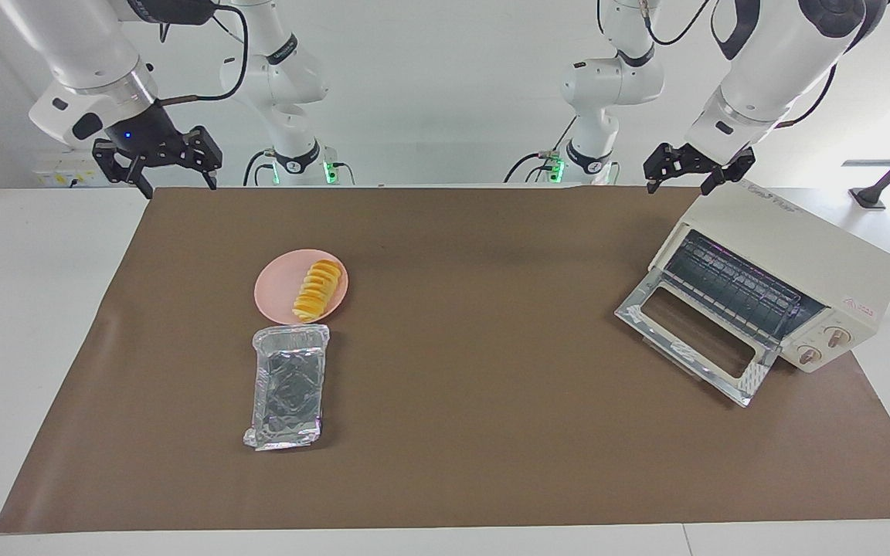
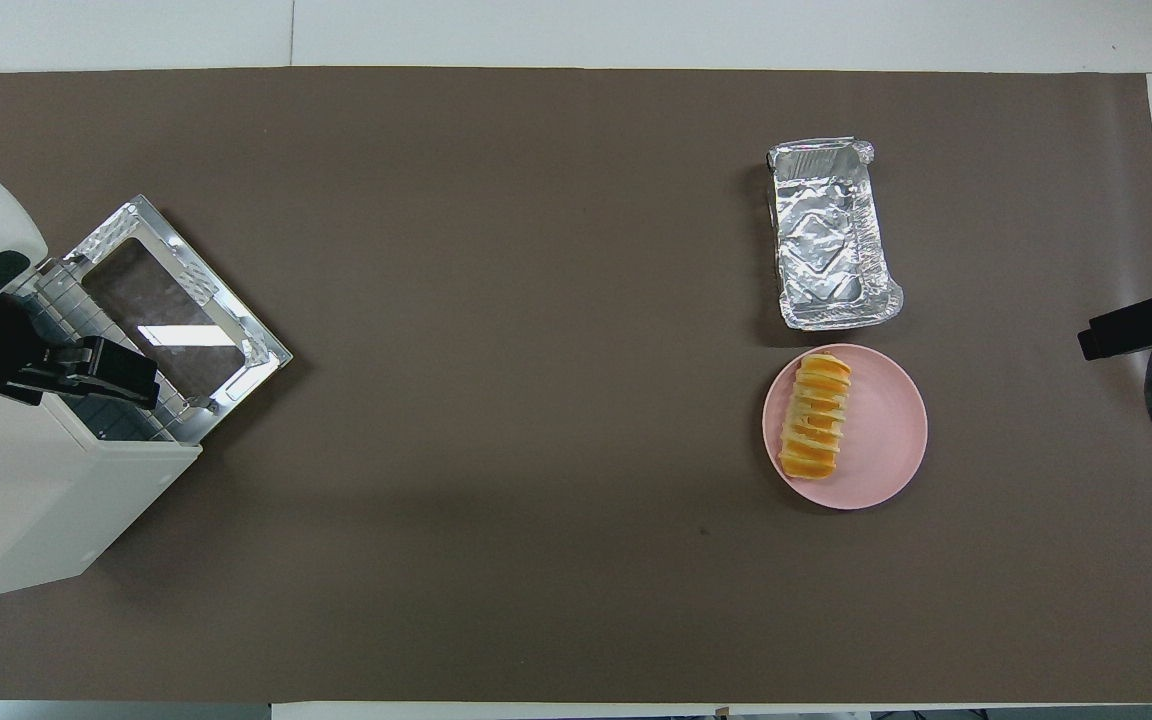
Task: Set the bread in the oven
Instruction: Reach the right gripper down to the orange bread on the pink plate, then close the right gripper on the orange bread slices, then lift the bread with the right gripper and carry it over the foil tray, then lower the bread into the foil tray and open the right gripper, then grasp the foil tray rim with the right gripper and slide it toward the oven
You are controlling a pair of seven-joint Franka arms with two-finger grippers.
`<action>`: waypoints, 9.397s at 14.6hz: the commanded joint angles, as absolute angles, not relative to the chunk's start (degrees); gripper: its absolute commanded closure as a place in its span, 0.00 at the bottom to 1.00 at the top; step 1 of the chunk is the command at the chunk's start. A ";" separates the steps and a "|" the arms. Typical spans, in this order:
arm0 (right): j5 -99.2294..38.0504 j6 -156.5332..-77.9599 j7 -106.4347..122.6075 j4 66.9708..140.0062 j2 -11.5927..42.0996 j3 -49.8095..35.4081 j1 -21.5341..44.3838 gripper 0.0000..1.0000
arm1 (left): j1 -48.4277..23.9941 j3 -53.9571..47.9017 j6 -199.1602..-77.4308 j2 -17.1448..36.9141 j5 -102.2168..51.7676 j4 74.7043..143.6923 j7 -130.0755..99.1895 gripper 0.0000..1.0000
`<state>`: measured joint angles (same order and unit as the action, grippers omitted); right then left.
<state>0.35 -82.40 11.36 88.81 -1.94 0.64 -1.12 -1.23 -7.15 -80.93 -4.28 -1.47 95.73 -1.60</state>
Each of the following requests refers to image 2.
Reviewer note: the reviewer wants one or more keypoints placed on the aluminium foil tray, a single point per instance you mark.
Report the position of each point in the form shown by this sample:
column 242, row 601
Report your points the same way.
column 831, row 240

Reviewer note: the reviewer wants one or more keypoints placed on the golden striped bread loaf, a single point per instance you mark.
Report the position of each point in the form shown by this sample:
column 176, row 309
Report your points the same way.
column 816, row 415

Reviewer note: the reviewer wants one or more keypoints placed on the metal oven rack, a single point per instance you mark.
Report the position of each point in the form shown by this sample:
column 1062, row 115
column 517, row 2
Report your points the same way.
column 56, row 300

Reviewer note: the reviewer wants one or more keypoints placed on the glass oven door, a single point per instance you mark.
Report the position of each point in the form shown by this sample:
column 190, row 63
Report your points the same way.
column 226, row 335

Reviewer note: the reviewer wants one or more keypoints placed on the cream toaster oven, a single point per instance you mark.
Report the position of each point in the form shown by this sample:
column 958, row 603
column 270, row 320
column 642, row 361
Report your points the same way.
column 26, row 500

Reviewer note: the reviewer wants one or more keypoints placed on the pink round plate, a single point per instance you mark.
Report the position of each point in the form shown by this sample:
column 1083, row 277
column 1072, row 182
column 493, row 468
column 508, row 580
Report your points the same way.
column 886, row 430

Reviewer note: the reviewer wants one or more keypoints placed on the brown paper table mat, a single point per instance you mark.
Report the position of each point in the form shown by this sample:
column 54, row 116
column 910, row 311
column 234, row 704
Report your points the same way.
column 556, row 400

